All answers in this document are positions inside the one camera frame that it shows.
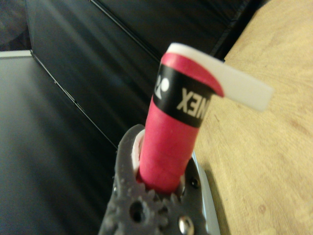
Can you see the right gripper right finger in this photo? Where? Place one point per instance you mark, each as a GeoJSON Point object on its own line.
{"type": "Point", "coordinates": [190, 215]}

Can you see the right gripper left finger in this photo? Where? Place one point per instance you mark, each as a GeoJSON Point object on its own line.
{"type": "Point", "coordinates": [123, 195]}

